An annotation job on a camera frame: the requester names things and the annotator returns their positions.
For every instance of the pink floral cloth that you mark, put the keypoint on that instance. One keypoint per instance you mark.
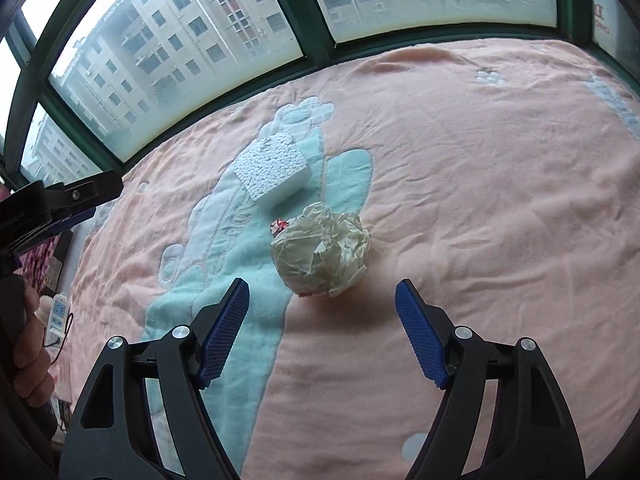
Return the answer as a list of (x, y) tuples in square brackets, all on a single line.
[(42, 262)]

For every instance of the wrapper ball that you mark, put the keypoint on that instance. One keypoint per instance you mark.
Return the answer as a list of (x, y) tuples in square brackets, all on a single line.
[(320, 250)]

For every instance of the person's left hand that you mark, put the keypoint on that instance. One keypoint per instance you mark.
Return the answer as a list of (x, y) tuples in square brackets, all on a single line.
[(32, 355)]

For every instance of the dark green window frame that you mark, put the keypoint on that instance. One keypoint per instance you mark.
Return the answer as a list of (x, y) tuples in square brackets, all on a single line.
[(310, 20)]

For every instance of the white foam block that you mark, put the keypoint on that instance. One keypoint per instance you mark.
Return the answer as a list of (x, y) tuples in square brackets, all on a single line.
[(272, 167)]

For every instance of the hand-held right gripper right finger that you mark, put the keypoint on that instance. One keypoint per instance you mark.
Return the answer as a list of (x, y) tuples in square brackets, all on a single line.
[(420, 335)]

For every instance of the pink printed blanket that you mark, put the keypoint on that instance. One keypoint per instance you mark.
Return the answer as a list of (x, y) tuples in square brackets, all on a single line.
[(475, 185)]

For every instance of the white plug-in device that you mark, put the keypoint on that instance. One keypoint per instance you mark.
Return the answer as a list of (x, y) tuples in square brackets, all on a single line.
[(56, 315)]

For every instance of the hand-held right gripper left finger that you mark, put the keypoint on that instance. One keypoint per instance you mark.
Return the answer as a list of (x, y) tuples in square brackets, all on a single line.
[(222, 340)]

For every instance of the grey apartment building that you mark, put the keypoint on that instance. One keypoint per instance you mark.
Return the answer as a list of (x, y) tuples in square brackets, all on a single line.
[(200, 25)]

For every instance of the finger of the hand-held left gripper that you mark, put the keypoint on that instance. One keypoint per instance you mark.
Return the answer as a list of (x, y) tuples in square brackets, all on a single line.
[(75, 194)]

